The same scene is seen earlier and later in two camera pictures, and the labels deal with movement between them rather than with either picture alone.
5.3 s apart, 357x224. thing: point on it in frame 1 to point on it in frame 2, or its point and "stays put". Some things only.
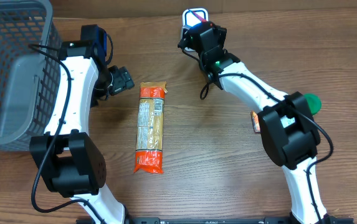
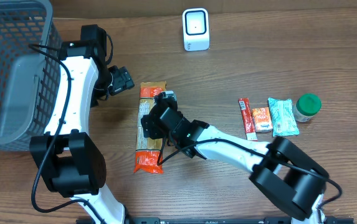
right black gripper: [214, 30] to [147, 130]
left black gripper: [123, 80] stays put
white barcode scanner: [192, 16] stays put
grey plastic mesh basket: [19, 85] stays put
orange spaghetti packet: [149, 158] stays put
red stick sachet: [198, 16] to [247, 117]
